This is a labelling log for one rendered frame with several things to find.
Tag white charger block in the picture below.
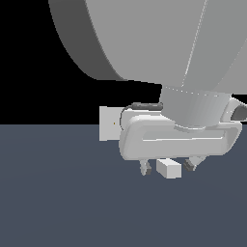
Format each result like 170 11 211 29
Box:
155 157 182 179

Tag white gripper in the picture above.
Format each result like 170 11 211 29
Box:
119 101 247 177

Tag white wall socket plate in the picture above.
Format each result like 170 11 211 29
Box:
98 105 126 143

